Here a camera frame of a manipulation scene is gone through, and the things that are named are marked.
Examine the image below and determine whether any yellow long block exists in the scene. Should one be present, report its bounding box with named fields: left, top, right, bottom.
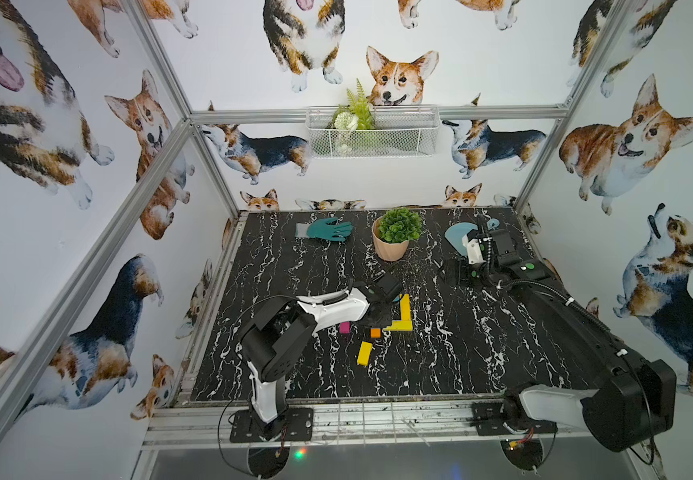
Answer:
left=400, top=294, right=413, bottom=323
left=385, top=320, right=414, bottom=332

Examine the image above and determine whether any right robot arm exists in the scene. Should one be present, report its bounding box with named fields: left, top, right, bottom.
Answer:
left=441, top=223, right=677, bottom=452

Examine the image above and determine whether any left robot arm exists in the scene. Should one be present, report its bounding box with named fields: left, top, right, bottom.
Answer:
left=236, top=272, right=404, bottom=427

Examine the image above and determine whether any teal dustpan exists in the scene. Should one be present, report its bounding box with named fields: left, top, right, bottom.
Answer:
left=445, top=218, right=501, bottom=257

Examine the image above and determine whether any potted green plant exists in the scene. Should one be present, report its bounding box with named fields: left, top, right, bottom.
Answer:
left=372, top=207, right=424, bottom=262

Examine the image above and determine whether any yellow short block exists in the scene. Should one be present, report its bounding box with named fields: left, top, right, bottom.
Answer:
left=357, top=342, right=373, bottom=366

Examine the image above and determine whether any teal work glove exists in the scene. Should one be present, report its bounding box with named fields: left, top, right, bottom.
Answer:
left=296, top=217, right=354, bottom=242

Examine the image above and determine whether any fern and white flower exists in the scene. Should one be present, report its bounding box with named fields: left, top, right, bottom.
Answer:
left=330, top=80, right=376, bottom=156

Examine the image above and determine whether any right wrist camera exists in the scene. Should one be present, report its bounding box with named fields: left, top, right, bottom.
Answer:
left=463, top=237, right=485, bottom=266

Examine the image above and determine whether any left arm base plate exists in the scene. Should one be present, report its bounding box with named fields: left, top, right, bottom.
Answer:
left=230, top=407, right=314, bottom=443

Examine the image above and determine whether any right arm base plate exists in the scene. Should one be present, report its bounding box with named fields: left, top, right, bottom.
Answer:
left=471, top=401, right=558, bottom=437

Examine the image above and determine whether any white wire basket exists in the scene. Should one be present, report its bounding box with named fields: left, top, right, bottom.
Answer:
left=306, top=105, right=442, bottom=158

